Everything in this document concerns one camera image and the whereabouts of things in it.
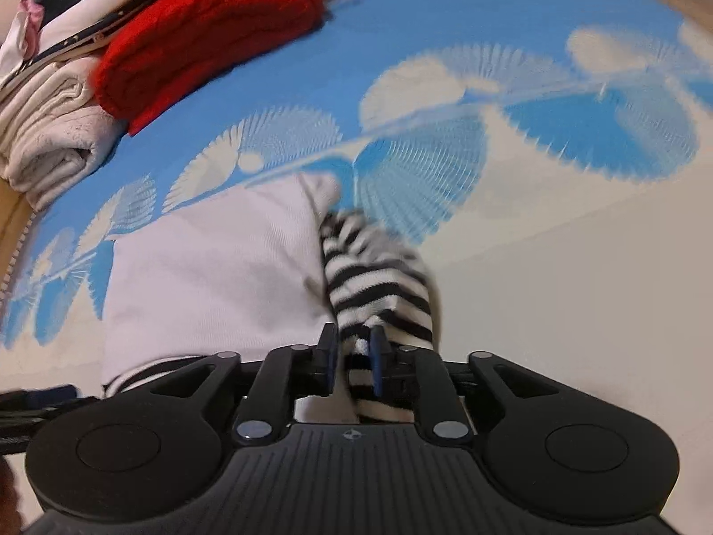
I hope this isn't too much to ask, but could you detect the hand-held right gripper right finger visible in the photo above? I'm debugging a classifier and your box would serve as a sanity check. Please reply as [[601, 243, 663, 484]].
[[369, 326, 561, 445]]

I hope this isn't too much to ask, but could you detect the stack of folded clothes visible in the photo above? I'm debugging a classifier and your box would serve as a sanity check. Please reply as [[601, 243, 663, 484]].
[[0, 0, 226, 90]]

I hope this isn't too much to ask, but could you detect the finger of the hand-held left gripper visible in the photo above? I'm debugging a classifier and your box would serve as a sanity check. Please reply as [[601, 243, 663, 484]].
[[0, 383, 100, 419]]

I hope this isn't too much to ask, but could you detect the wooden bed frame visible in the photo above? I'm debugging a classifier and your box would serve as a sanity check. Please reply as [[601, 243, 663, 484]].
[[0, 178, 35, 296]]

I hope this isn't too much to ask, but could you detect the cream folded cloth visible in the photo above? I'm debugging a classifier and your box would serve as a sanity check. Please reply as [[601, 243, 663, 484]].
[[0, 57, 128, 208]]

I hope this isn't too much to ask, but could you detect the white black striped small garment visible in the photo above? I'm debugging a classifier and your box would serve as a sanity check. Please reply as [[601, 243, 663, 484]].
[[100, 172, 442, 425]]

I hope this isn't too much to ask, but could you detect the pink cloth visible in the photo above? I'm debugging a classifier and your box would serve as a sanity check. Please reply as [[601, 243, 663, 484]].
[[18, 0, 46, 30]]

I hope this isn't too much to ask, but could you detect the blue white printed blanket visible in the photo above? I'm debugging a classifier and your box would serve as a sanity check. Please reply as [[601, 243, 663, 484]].
[[0, 0, 713, 441]]

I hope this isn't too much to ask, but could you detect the red knitted sweater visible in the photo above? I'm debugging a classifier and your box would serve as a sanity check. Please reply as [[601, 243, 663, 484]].
[[92, 0, 328, 137]]

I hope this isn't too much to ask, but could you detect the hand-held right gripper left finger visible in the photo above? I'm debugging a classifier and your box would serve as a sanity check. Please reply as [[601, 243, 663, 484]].
[[146, 323, 340, 447]]

